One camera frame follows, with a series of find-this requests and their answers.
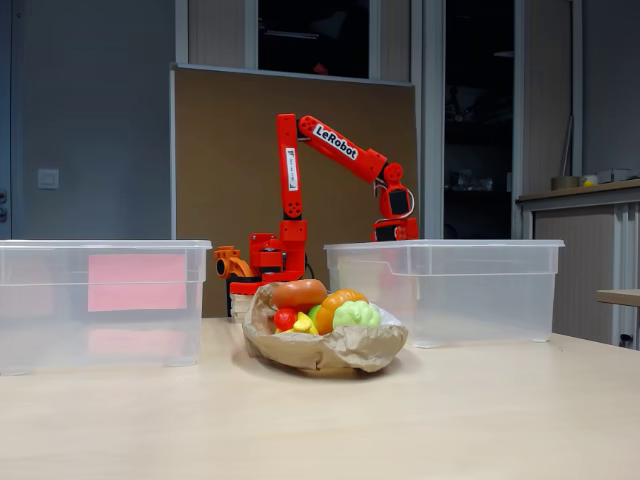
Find light green toy grapes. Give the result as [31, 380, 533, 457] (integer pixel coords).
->
[332, 300, 383, 330]

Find orange toy croissant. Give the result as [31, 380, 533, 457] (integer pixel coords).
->
[314, 289, 370, 336]

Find brown toy donut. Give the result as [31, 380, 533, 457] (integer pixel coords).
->
[271, 278, 329, 314]

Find red toy chili pepper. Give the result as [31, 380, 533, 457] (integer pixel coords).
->
[273, 307, 299, 332]

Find clear plastic bin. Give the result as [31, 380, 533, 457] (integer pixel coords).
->
[0, 238, 214, 377]
[323, 238, 566, 350]

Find pink paper label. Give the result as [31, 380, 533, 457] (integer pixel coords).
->
[87, 253, 189, 313]

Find clear plastic film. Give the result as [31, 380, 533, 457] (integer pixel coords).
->
[374, 305, 404, 327]

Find yellow toy banana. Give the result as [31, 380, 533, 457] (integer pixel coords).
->
[273, 312, 320, 336]

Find brown paper bag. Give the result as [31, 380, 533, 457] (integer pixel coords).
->
[242, 281, 410, 374]

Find grey roller shutter cabinet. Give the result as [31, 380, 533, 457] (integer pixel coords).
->
[516, 178, 640, 349]

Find orange printed part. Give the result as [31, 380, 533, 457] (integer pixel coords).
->
[213, 245, 256, 279]

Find brown pinboard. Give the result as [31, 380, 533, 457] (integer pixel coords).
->
[169, 62, 420, 319]

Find small side table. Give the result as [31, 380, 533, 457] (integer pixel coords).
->
[595, 288, 640, 308]

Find wooden base plate stack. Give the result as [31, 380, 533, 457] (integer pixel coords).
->
[228, 292, 259, 319]

